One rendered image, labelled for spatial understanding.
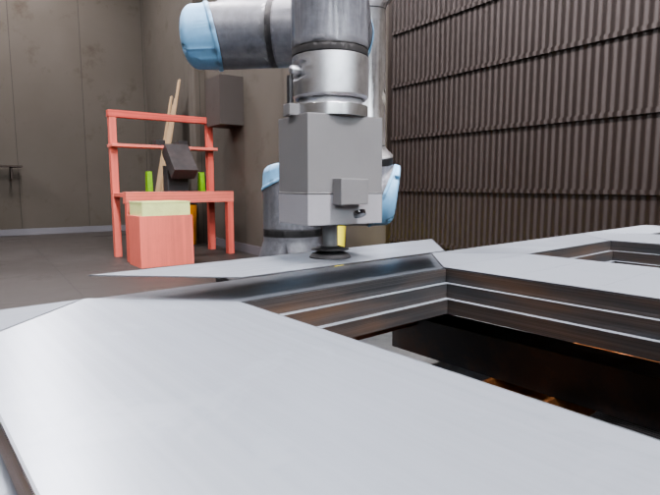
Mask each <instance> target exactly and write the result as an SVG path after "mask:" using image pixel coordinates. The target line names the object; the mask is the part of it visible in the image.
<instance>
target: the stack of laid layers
mask: <svg viewBox="0 0 660 495"><path fill-rule="evenodd" d="M533 254H538V255H548V256H557V257H565V258H575V259H584V260H593V261H603V262H612V263H622V264H630V265H639V266H649V267H658V268H660V245H653V244H640V243H627V242H614V241H610V242H604V243H598V244H592V245H585V246H579V247H568V248H562V249H556V250H550V251H544V252H539V253H533ZM97 299H141V300H194V301H239V302H242V303H247V304H250V305H253V306H256V307H259V308H262V309H265V310H268V311H271V312H274V313H277V314H280V315H284V316H287V317H290V318H293V319H296V320H298V321H301V322H304V323H307V324H310V325H313V326H316V327H319V328H322V329H325V330H328V331H331V332H334V333H337V334H340V335H343V336H346V337H349V338H354V337H358V336H361V335H365V334H369V333H373V332H377V331H381V330H385V329H389V328H393V327H397V326H400V325H404V324H408V323H412V322H416V321H419V320H423V319H427V318H431V317H435V316H438V315H442V314H446V313H449V314H453V315H457V316H461V317H465V318H470V319H474V320H478V321H483V322H487V323H491V324H496V325H500V326H505V327H509V328H513V329H518V330H522V331H525V332H530V333H534V334H539V335H543V336H547V337H552V338H556V339H560V340H565V341H569V342H573V343H578V344H582V345H587V346H590V347H594V348H599V349H603V350H607V351H612V352H616V353H621V354H625V355H629V356H634V357H638V358H646V359H650V360H654V361H659V362H660V300H655V299H649V298H642V297H635V296H628V295H622V294H615V293H608V292H601V291H595V290H588V289H582V288H575V287H569V286H562V285H555V284H548V283H542V282H535V281H528V280H522V279H516V278H509V277H502V276H495V275H489V274H482V273H475V272H469V271H463V270H456V269H449V268H443V267H442V266H441V264H440V263H439V262H438V261H437V260H436V258H435V257H434V256H433V255H432V254H431V253H430V254H423V255H415V256H408V257H400V258H393V259H385V260H378V261H370V262H364V263H356V264H349V265H341V266H333V267H326V268H318V269H311V270H304V271H297V272H289V273H282V274H274V275H267V276H259V277H252V278H245V279H237V280H230V281H222V282H215V283H207V284H200V285H192V286H185V287H178V288H171V289H163V290H156V291H148V292H140V293H133V294H125V295H119V296H111V297H104V298H97ZM0 495H34V494H33V492H32V490H31V487H30V485H29V483H28V480H27V478H26V476H25V474H24V472H23V470H22V467H21V465H20V463H19V461H18V459H17V457H16V455H15V453H14V451H13V449H12V446H11V444H10V442H9V440H8V438H7V436H6V434H5V432H4V430H3V427H2V425H1V423H0Z"/></svg>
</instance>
